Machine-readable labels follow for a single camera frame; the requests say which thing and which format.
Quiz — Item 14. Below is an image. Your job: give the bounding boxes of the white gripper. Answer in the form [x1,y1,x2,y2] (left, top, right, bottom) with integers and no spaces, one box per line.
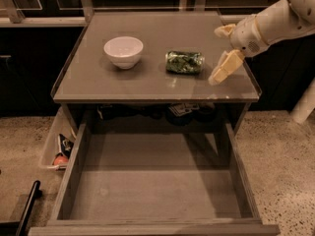
[208,15,269,86]

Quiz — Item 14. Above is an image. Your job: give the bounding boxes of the green can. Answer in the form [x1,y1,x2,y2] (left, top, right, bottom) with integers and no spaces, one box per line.
[165,50,205,75]

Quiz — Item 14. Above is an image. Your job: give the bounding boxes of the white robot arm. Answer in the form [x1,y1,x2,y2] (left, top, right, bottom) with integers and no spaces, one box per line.
[209,0,315,123]

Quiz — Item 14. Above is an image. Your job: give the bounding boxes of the grey cabinet with top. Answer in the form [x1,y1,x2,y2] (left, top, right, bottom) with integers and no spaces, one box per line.
[50,11,263,136]

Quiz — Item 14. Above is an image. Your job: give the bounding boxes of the items under cabinet top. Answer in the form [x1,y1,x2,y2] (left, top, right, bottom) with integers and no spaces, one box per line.
[96,103,217,126]

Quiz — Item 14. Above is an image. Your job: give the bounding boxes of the open grey top drawer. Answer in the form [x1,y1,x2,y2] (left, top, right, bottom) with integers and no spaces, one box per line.
[30,118,280,236]

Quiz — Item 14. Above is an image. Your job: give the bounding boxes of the white ceramic bowl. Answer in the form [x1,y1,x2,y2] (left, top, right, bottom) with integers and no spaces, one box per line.
[103,36,144,69]

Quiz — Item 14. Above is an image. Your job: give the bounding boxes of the dark snack bag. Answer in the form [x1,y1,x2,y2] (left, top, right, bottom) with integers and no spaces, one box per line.
[58,134,74,158]

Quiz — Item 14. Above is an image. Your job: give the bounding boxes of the orange ball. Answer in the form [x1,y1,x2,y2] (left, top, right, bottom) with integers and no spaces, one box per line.
[53,155,68,165]

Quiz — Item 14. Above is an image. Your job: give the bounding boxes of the clear plastic bin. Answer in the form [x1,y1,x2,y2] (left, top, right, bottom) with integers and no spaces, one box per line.
[38,108,76,170]

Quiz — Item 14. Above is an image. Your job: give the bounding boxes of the metal window railing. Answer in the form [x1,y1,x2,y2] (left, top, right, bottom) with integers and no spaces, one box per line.
[0,0,289,30]

